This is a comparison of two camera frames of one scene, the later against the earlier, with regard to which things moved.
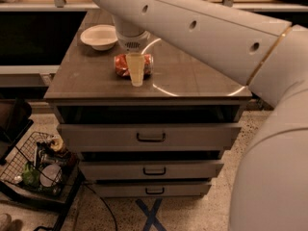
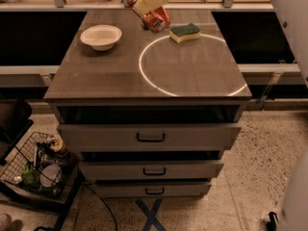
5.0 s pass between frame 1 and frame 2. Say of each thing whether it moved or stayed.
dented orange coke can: moved
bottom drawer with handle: stayed
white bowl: stayed
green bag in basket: stayed
